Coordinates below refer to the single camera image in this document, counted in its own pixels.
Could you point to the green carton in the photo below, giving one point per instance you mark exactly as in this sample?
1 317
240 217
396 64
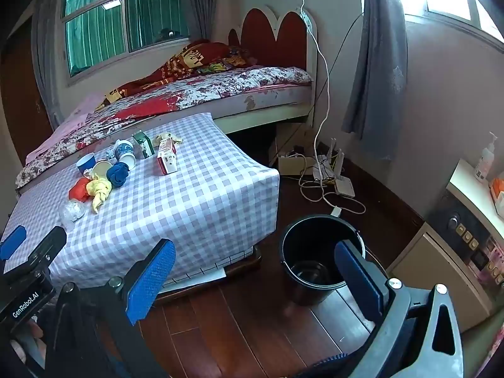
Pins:
143 144

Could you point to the green tinted window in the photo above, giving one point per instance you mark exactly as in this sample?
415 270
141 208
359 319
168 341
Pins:
98 35

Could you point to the grey curtain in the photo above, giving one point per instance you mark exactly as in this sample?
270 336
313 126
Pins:
47 55
378 67
197 4

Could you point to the floral quilt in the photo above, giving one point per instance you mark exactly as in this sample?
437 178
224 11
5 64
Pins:
204 90

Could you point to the bright window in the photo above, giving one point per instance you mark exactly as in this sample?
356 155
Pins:
445 0

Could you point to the red printed blanket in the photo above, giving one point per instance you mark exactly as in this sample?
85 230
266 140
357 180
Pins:
177 65

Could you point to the cardboard box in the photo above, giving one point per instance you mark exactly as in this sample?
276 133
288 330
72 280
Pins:
291 165

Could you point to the pink sheet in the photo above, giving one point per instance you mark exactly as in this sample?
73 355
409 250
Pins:
71 122

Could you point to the yellow cloth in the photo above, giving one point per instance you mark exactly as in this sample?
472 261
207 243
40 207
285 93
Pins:
100 191

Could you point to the red and white box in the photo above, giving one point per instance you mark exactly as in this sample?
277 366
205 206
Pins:
167 157

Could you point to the orange box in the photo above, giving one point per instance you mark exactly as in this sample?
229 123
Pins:
498 193

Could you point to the brown door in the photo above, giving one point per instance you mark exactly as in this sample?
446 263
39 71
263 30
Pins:
19 86

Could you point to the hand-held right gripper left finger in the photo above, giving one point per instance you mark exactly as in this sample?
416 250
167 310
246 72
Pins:
151 279

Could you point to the white gridded sheet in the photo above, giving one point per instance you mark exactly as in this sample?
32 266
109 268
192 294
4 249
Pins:
204 277

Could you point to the black safe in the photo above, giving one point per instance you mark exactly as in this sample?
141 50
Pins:
460 228

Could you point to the white lotion bottle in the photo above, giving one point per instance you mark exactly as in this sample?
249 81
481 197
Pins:
485 161

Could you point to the red plastic bag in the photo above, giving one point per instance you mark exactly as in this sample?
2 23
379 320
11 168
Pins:
78 189

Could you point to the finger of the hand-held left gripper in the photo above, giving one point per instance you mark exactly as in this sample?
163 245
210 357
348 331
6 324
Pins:
12 242
47 246

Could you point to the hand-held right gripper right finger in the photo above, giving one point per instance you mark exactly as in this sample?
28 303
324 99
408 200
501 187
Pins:
356 275

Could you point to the bed with red headboard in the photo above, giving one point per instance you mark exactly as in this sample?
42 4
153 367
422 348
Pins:
275 102

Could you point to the blue striped slipper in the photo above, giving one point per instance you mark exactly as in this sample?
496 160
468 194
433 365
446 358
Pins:
330 359

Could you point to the small dark object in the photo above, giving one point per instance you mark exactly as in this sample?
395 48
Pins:
167 34

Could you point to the blue cloth ball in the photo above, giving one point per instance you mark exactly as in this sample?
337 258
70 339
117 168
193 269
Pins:
118 174

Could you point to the clear plastic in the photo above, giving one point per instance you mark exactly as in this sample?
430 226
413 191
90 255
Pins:
73 210

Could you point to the black bucket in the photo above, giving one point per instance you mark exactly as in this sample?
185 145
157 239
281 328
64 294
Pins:
291 244

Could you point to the white router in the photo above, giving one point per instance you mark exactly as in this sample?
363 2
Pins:
344 185

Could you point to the cream paper cup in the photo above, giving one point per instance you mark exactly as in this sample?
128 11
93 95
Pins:
100 167

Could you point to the blue and white paper cup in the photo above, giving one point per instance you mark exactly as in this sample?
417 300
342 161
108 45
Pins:
123 149

